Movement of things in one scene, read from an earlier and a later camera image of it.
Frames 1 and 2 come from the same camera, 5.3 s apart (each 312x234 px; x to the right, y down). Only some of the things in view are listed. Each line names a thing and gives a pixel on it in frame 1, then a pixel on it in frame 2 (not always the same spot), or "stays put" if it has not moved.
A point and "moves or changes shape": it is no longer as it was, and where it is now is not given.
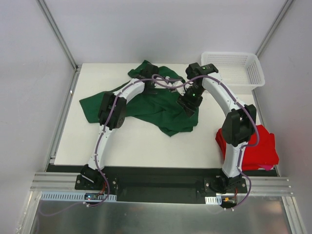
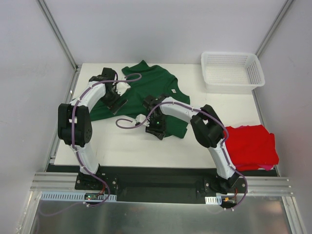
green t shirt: x=149 y=107 moves or changes shape
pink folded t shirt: x=267 y=167 stays put
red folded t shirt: x=264 y=153 stays put
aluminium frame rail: x=276 y=185 stays put
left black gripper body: x=169 y=87 → x=119 y=105
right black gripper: x=186 y=105 → x=156 y=131
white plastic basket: x=240 y=71 stays put
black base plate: x=167 y=185 stays put
